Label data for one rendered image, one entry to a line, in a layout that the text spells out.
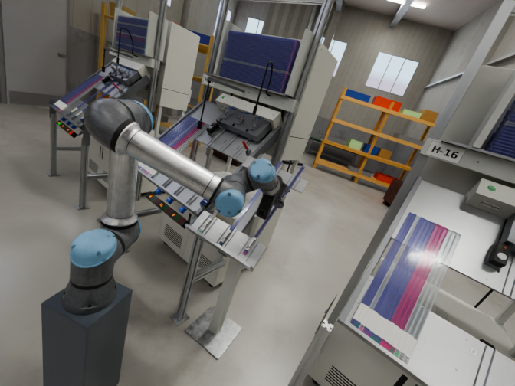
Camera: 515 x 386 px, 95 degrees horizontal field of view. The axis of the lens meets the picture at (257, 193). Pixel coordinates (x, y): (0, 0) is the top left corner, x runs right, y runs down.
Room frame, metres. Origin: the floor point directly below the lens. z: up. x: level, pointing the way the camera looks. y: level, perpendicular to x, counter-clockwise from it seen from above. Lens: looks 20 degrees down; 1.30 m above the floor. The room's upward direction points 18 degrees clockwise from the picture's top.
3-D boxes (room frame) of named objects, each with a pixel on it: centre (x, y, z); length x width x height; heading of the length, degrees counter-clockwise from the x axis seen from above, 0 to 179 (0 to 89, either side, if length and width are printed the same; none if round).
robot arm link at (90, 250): (0.59, 0.43, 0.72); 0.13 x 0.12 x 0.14; 5
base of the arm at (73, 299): (0.58, 0.43, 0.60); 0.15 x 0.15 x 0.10
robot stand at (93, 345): (0.58, 0.43, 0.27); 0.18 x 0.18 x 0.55; 81
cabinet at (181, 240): (1.76, 0.22, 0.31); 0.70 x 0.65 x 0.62; 59
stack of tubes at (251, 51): (1.63, 0.23, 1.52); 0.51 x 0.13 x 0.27; 59
